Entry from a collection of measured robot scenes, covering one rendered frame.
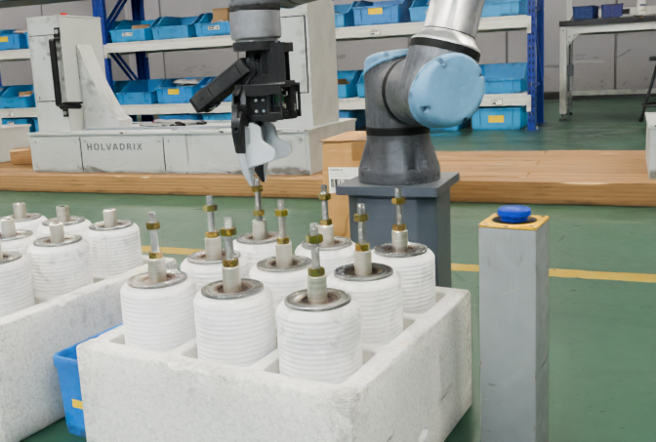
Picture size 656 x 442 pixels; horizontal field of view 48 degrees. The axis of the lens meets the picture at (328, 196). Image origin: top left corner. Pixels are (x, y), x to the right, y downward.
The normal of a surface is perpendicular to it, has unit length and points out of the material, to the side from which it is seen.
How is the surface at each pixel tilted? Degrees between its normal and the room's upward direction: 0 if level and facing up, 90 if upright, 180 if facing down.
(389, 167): 73
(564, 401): 0
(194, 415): 90
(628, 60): 90
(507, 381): 90
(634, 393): 0
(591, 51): 90
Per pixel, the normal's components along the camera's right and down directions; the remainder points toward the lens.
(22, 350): 0.87, 0.04
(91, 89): -0.37, 0.18
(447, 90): 0.33, 0.27
